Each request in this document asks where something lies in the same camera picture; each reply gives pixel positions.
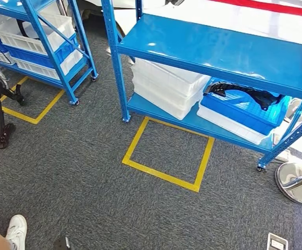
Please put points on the large blue plastic bin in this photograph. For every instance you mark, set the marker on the large blue plastic bin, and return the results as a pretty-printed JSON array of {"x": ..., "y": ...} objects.
[{"x": 232, "y": 112}]

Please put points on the black curved car part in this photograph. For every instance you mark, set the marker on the black curved car part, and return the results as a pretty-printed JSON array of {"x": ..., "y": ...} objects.
[{"x": 260, "y": 98}]

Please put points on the yellow floor tape square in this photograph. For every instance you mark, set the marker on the yellow floor tape square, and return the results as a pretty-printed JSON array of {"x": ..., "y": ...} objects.
[{"x": 135, "y": 141}]

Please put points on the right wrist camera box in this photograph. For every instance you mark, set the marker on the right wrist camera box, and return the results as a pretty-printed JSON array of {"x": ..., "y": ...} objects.
[{"x": 277, "y": 243}]

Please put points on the small blue plastic bin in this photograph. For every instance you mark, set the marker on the small blue plastic bin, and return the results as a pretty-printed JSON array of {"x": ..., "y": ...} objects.
[{"x": 29, "y": 57}]

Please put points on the red barrier belt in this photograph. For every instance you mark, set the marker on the red barrier belt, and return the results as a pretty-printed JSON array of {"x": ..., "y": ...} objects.
[{"x": 270, "y": 7}]

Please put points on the blue metal shelf rack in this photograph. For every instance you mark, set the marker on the blue metal shelf rack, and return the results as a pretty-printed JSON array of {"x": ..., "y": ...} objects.
[
  {"x": 49, "y": 51},
  {"x": 218, "y": 48}
]

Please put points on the black-topped chrome belt stanchion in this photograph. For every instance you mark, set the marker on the black-topped chrome belt stanchion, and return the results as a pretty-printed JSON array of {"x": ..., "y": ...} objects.
[{"x": 291, "y": 172}]

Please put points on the stacked white plastic bins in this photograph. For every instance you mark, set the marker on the stacked white plastic bins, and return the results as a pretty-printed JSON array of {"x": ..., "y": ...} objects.
[{"x": 166, "y": 86}]

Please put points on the person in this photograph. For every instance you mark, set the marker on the person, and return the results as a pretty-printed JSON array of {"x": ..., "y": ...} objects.
[{"x": 17, "y": 231}]

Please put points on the small white plastic bin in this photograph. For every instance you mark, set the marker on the small white plastic bin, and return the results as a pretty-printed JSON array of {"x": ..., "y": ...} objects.
[
  {"x": 60, "y": 26},
  {"x": 72, "y": 60}
]

